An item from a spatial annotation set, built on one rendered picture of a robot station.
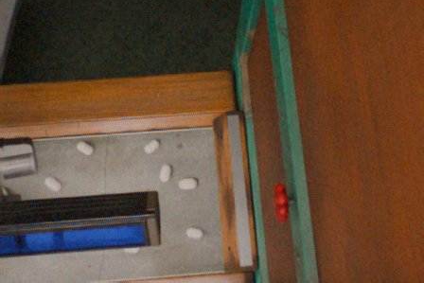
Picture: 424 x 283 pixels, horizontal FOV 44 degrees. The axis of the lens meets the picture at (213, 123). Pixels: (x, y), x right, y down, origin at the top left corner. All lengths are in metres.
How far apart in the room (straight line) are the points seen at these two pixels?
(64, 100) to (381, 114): 0.88
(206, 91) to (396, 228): 0.82
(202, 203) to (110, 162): 0.21
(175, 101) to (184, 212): 0.23
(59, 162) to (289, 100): 0.66
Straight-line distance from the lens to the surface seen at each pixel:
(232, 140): 1.00
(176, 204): 1.10
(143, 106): 1.12
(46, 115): 1.15
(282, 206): 0.59
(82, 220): 0.74
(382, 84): 0.35
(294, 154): 0.59
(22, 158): 1.01
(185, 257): 1.10
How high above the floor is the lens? 1.84
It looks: 75 degrees down
